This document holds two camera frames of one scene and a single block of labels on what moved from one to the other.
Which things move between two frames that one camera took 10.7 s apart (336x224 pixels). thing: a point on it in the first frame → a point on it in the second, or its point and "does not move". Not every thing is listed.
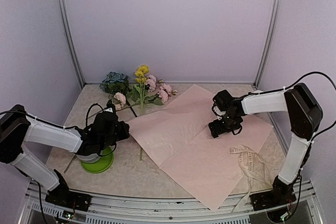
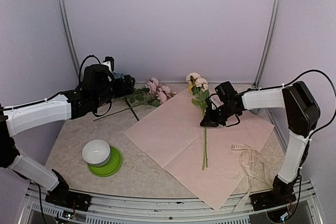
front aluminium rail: (35, 209) does not move
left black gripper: (125, 134) → (129, 86)
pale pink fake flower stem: (118, 100) → (200, 88)
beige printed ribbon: (251, 163) does not move
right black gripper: (220, 129) → (209, 118)
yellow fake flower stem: (140, 74) → (202, 96)
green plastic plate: (104, 162) → (111, 167)
